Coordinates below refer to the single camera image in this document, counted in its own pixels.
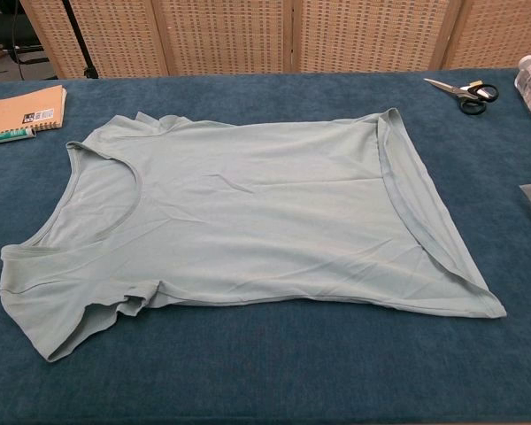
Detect light green t-shirt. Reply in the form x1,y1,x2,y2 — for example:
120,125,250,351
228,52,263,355
0,107,509,362

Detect black office chair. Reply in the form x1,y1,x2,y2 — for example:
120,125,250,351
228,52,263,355
0,0,50,66

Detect black handled scissors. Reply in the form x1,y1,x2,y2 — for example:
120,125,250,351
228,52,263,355
423,77,500,117

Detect blue velvet table cover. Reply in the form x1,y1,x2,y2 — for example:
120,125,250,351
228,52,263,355
0,66,531,425

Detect woven rattan screen panel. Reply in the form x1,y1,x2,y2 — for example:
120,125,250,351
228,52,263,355
442,0,531,71
290,0,464,74
19,0,169,80
152,0,296,75

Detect black tripod stand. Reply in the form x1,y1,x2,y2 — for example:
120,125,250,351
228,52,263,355
61,0,101,80

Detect tan spiral notebook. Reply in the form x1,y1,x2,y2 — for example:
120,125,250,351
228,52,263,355
0,84,68,138

